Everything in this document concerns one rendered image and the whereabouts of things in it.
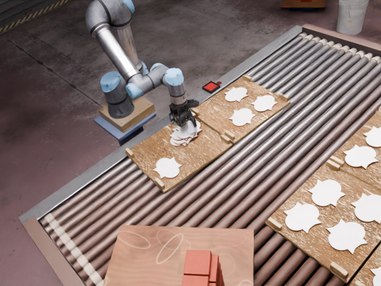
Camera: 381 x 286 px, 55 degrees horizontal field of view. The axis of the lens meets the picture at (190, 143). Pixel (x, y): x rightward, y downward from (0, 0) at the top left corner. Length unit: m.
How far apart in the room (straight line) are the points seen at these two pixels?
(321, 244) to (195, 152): 0.70
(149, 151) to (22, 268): 1.45
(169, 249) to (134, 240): 0.14
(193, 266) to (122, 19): 1.21
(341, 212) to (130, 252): 0.82
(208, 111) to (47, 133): 2.17
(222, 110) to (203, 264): 1.11
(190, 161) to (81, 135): 2.01
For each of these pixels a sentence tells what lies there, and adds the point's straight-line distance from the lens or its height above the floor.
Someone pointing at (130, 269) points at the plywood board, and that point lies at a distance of 1.34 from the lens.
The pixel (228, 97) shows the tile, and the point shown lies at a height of 0.94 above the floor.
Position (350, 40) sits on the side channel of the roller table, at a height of 0.95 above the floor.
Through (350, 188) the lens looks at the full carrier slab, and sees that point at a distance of 1.62.
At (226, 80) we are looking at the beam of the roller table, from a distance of 2.20.
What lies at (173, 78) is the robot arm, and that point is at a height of 1.32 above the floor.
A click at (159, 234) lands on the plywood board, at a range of 1.38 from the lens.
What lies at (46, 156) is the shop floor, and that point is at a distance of 3.55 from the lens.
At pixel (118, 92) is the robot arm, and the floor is 1.08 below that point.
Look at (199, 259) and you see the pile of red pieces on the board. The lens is 1.02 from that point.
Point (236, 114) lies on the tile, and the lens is 1.91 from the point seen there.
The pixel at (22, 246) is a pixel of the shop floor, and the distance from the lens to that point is 3.00.
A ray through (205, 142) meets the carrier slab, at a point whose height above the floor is 0.94.
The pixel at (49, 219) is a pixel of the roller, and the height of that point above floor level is 0.92.
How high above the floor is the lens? 2.19
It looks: 44 degrees down
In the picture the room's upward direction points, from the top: 12 degrees counter-clockwise
